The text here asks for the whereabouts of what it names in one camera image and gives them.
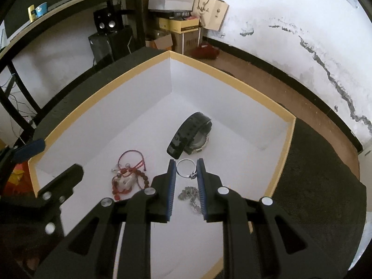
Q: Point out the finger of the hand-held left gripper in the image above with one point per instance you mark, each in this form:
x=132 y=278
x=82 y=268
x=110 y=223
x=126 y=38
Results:
x=29 y=149
x=64 y=181

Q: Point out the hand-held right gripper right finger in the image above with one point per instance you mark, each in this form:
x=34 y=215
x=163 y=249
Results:
x=201 y=189

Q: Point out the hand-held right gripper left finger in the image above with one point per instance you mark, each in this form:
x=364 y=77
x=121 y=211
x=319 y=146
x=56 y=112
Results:
x=172 y=186

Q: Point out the black wrist watch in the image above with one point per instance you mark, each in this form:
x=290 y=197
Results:
x=186 y=130

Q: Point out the yellow box with white inside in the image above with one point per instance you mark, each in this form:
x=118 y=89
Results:
x=232 y=116

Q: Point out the orange bag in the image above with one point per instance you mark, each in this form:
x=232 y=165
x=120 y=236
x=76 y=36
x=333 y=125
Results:
x=17 y=180

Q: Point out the black speaker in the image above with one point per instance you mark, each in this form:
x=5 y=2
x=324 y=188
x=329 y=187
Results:
x=110 y=46
x=108 y=19

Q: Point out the small yellow box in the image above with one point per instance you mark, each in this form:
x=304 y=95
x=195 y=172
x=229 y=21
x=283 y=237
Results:
x=31 y=13

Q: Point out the red cloth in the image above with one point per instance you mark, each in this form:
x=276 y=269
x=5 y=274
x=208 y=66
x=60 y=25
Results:
x=205 y=51

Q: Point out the blue cup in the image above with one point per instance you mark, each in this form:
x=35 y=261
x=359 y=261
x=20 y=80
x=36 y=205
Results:
x=40 y=10

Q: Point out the open brown cardboard box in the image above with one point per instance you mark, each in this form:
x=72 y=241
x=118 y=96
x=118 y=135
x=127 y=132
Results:
x=159 y=42

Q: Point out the dark desk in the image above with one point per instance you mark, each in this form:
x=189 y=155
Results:
x=72 y=0

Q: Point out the yellow cardboard box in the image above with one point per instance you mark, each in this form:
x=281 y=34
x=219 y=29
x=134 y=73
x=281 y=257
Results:
x=180 y=25

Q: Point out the beige paper bag deer print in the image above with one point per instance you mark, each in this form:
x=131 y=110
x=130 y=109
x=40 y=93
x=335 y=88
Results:
x=210 y=13

